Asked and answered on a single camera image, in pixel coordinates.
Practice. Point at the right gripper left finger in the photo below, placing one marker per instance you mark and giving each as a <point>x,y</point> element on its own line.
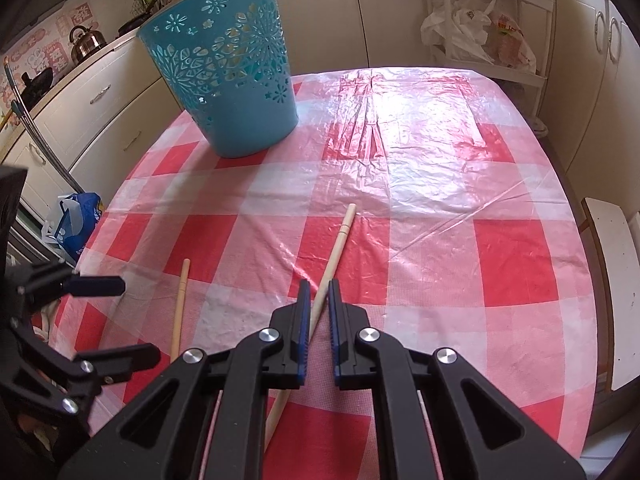
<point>205,415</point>

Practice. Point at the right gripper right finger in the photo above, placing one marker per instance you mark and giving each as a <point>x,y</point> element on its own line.
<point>435,415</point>

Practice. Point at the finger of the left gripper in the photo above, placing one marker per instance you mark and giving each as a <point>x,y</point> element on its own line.
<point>90,285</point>
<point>100,368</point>

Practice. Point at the bamboo chopstick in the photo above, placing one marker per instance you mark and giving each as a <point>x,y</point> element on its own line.
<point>281,399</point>
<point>178,317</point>

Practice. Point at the blue plastic bag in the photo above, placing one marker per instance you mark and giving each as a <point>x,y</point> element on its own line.
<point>71,221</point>

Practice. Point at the white stool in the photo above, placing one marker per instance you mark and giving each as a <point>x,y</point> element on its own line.
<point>618,261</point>

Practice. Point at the red checkered tablecloth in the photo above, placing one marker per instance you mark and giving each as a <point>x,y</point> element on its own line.
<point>463,238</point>

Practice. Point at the metal kettle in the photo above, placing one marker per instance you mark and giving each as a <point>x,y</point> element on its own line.
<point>85,42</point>

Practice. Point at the teal perforated bin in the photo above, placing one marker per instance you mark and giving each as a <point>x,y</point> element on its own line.
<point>226,63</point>

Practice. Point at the white plastic bag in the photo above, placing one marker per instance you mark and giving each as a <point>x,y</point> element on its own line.
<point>484,31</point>

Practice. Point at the white storage trolley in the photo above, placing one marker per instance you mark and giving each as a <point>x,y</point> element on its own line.
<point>535,18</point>

